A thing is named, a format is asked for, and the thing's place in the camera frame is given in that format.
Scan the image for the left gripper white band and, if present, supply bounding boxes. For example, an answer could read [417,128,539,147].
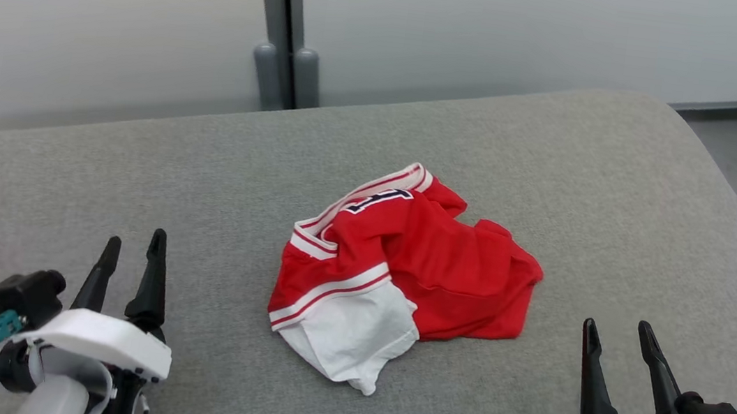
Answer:
[4,213,187,414]

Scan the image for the red white basketball jersey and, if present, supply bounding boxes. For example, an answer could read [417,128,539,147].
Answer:
[258,147,556,414]

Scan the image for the grey partition post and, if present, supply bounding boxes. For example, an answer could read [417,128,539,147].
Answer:
[237,0,333,119]

